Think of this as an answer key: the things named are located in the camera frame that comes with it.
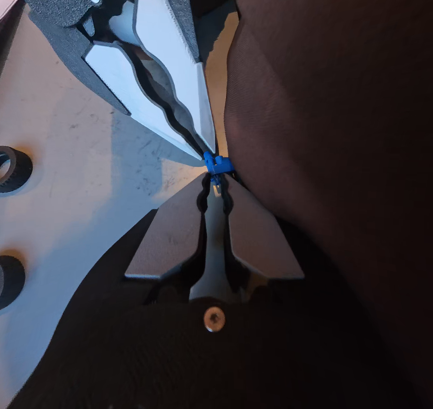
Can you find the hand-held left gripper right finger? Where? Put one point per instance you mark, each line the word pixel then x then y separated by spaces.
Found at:
pixel 260 246

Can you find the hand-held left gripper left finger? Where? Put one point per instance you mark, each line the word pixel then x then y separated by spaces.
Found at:
pixel 169 239

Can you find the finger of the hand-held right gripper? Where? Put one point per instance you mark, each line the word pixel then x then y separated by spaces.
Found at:
pixel 115 77
pixel 169 43

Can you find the blue toy brick connector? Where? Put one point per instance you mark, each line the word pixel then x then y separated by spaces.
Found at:
pixel 220 167

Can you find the black toy tyre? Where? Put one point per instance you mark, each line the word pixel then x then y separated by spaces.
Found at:
pixel 20 175
pixel 15 280

